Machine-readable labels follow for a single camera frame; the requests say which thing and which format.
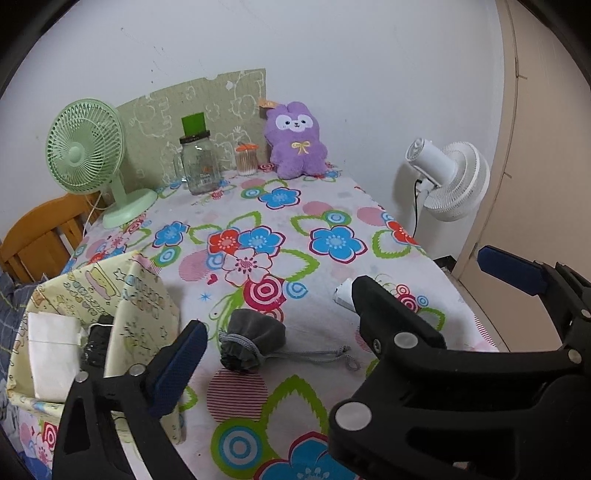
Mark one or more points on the green desk fan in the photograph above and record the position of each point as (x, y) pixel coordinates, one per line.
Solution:
(85, 147)

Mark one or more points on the beige door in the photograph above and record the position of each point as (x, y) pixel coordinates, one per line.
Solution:
(531, 138)

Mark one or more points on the glass jar mug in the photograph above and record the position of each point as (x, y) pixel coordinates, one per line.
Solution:
(201, 166)

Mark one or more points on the blue plaid bedding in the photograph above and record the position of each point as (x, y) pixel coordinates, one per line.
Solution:
(11, 295)

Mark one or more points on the white standing fan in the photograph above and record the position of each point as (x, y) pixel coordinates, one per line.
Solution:
(455, 180)

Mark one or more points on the purple plush bunny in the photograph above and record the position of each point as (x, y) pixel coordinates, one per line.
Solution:
(295, 147)

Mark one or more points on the black fabric item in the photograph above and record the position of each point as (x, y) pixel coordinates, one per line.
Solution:
(97, 344)

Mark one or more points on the white soft pack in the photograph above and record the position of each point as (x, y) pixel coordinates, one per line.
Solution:
(55, 355)

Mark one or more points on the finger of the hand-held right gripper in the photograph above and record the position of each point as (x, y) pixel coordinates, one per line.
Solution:
(508, 270)
(392, 318)

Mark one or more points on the yellow printed fabric box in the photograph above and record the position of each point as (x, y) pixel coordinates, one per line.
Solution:
(143, 304)

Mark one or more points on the green patterned board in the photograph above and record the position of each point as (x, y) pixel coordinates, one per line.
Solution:
(152, 106)

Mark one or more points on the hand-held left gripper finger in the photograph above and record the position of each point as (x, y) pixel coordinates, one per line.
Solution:
(180, 364)

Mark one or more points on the cotton swab jar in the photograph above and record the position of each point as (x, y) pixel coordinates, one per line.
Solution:
(246, 161)

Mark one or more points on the floral tablecloth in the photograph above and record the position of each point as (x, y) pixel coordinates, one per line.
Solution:
(323, 295)

